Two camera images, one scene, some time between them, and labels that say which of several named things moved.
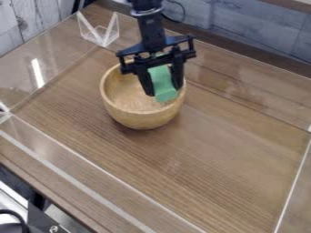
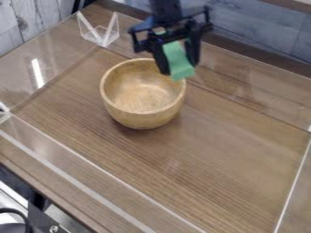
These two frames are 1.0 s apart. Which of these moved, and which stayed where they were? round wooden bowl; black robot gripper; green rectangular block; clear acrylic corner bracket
Moved: green rectangular block; black robot gripper
Stayed: clear acrylic corner bracket; round wooden bowl
